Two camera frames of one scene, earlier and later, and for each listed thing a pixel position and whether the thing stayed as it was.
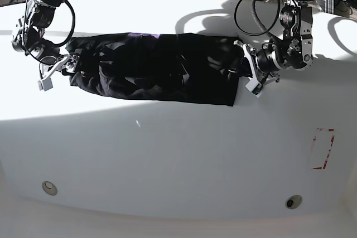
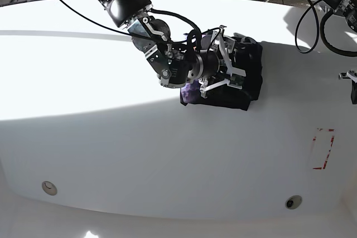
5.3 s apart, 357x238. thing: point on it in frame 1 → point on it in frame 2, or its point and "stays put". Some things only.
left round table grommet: (49, 188) stays put
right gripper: (50, 56) → (210, 64)
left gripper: (267, 62) → (351, 74)
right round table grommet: (293, 202) stays put
